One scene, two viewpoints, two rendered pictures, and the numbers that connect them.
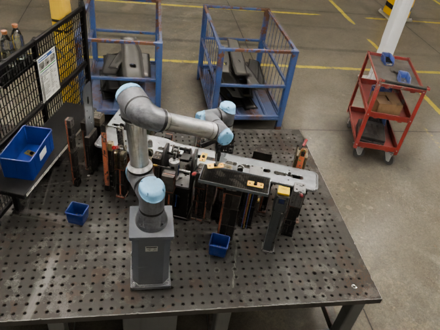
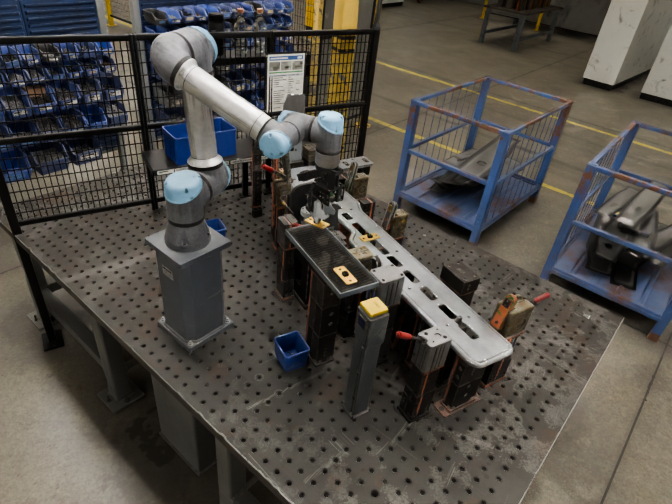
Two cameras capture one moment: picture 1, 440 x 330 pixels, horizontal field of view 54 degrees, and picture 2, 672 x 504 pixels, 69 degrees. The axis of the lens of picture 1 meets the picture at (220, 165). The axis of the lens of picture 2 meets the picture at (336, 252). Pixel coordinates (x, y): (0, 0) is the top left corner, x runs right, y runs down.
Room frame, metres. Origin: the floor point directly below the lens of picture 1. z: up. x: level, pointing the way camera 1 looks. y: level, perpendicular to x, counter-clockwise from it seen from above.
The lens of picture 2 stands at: (0.92, -1.08, 2.08)
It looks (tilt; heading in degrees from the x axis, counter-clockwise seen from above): 35 degrees down; 50
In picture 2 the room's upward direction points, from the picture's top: 7 degrees clockwise
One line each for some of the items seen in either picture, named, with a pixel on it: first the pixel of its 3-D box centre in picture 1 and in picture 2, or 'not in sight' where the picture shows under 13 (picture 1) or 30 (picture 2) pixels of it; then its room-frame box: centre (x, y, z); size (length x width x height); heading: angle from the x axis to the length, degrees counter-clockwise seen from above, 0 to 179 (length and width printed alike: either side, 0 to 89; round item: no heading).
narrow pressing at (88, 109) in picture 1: (88, 109); (293, 129); (2.16, 0.83, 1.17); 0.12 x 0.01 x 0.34; 174
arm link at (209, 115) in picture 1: (209, 120); (295, 127); (1.68, 0.08, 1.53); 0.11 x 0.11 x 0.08; 34
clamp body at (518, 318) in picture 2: (295, 173); (500, 341); (2.21, -0.50, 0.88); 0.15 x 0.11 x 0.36; 174
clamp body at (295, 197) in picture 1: (293, 210); (423, 376); (1.86, -0.46, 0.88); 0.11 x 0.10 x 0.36; 174
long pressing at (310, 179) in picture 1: (207, 157); (373, 240); (2.09, 0.09, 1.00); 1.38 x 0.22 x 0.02; 84
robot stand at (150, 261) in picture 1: (150, 248); (192, 284); (1.41, 0.28, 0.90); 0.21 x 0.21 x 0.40; 13
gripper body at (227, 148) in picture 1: (224, 141); (327, 182); (1.75, 0.00, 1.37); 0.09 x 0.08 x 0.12; 102
